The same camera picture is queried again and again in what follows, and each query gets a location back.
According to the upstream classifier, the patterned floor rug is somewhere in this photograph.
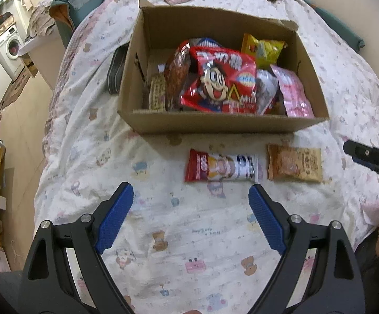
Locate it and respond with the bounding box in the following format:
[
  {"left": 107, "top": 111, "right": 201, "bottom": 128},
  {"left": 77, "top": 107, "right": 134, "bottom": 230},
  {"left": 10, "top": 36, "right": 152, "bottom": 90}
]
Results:
[{"left": 1, "top": 69, "right": 33, "bottom": 108}]

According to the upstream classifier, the blue white snack packet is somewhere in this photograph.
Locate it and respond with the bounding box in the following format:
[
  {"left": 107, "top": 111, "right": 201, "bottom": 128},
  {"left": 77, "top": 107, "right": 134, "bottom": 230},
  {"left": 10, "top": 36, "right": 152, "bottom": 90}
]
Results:
[{"left": 198, "top": 37, "right": 224, "bottom": 51}]

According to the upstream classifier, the red cartoon candy bag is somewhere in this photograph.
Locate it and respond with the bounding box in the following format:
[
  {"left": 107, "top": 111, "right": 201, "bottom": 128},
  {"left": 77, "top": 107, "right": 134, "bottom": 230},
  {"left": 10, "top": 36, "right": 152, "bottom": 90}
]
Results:
[{"left": 180, "top": 46, "right": 259, "bottom": 114}]

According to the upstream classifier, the white plastic bin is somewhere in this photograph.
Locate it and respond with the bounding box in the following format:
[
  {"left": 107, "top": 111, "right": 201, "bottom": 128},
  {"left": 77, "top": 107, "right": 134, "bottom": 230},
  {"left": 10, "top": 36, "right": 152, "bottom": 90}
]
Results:
[{"left": 19, "top": 34, "right": 66, "bottom": 89}]

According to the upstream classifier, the red white cartoon cake packet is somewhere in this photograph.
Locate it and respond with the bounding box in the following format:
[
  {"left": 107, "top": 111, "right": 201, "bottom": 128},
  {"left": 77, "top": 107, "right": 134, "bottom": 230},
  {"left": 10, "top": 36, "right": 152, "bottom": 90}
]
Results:
[{"left": 185, "top": 149, "right": 259, "bottom": 184}]

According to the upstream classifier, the small brown cardboard box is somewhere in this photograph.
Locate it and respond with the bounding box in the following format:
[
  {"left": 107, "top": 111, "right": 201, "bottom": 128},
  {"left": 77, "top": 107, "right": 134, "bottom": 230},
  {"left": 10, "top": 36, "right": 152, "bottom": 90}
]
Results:
[{"left": 21, "top": 55, "right": 38, "bottom": 77}]

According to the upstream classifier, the teal padded bed rail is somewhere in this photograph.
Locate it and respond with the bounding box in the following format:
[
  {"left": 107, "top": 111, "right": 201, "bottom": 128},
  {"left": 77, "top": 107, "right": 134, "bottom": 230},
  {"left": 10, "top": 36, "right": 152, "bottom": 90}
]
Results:
[
  {"left": 310, "top": 3, "right": 365, "bottom": 51},
  {"left": 49, "top": 0, "right": 108, "bottom": 48}
]

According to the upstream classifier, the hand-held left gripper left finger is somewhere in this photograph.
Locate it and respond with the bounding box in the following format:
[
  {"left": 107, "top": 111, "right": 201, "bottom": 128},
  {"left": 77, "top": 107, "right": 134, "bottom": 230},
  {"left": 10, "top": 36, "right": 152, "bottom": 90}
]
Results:
[{"left": 18, "top": 182, "right": 134, "bottom": 314}]

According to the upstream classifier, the beige crumpled cloth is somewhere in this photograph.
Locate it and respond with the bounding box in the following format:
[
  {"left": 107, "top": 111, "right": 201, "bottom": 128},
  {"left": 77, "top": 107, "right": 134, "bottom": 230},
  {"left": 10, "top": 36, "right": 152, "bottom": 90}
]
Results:
[{"left": 26, "top": 0, "right": 62, "bottom": 38}]

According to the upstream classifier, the dark striped cloth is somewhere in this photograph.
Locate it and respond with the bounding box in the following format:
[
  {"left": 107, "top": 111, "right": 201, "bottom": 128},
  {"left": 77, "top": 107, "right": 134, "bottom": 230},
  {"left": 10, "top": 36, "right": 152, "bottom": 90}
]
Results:
[{"left": 107, "top": 43, "right": 129, "bottom": 95}]

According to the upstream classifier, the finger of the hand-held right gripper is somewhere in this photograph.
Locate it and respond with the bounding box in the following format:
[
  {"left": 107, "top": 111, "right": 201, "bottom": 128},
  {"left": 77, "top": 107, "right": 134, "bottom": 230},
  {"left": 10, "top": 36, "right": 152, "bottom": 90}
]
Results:
[{"left": 343, "top": 140, "right": 379, "bottom": 171}]

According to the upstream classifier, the pink snack packet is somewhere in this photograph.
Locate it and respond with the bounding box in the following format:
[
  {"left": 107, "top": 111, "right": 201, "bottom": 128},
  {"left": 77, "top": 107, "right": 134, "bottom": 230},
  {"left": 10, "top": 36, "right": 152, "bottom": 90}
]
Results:
[{"left": 270, "top": 65, "right": 314, "bottom": 118}]

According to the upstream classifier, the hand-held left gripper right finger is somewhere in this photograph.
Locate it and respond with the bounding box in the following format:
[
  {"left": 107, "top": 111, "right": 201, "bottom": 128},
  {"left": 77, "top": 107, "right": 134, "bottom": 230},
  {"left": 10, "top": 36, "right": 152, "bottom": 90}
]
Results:
[{"left": 245, "top": 184, "right": 365, "bottom": 314}]

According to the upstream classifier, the white washing machine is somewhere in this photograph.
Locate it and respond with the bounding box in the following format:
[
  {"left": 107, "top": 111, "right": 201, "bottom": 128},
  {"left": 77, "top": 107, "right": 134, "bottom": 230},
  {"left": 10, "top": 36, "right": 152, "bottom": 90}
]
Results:
[{"left": 0, "top": 24, "right": 25, "bottom": 81}]

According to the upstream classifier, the beige checkered snack packet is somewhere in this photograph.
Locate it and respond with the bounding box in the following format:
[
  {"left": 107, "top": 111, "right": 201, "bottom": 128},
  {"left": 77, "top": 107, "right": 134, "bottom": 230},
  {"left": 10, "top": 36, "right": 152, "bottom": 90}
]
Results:
[{"left": 148, "top": 74, "right": 166, "bottom": 110}]

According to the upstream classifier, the yellow chip bag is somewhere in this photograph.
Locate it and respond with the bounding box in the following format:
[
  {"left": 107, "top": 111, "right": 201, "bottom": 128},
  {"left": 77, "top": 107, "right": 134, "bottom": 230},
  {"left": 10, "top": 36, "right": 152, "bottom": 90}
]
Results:
[{"left": 241, "top": 33, "right": 286, "bottom": 68}]

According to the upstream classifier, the orange brown snack packet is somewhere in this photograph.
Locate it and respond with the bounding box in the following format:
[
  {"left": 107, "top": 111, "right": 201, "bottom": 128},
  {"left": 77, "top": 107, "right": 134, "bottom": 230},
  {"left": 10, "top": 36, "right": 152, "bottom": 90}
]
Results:
[{"left": 267, "top": 144, "right": 322, "bottom": 183}]

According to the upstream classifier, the grey print packet red edge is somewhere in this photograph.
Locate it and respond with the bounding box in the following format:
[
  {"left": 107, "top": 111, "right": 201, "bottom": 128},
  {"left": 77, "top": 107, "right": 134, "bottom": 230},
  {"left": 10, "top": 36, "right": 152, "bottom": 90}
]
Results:
[{"left": 257, "top": 69, "right": 280, "bottom": 115}]

